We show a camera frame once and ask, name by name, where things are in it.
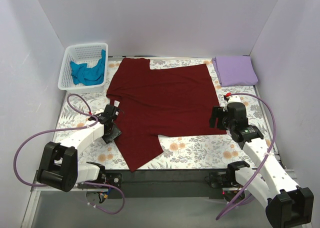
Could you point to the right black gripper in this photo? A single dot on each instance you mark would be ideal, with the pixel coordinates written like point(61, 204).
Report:
point(217, 117)

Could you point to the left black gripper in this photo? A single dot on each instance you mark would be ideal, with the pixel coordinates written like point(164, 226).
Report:
point(113, 113)

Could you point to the dark red t-shirt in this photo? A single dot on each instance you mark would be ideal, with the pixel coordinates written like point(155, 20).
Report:
point(171, 102)

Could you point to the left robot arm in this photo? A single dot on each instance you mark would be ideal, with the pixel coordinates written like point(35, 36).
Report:
point(59, 167)

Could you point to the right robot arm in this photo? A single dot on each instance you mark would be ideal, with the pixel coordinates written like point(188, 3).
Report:
point(286, 203)

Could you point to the folded purple t-shirt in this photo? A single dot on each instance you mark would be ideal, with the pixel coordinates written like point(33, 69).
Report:
point(235, 71)

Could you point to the teal t-shirt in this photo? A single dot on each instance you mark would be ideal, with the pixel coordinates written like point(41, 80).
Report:
point(89, 76)

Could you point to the white plastic basket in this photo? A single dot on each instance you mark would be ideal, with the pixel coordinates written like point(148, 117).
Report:
point(88, 55)

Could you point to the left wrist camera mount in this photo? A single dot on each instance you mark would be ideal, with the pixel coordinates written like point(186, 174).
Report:
point(94, 115)

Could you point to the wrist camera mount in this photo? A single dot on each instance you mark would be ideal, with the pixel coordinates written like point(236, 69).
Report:
point(229, 98)
point(94, 115)

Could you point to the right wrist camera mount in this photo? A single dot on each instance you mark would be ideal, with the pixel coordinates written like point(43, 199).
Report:
point(229, 98)

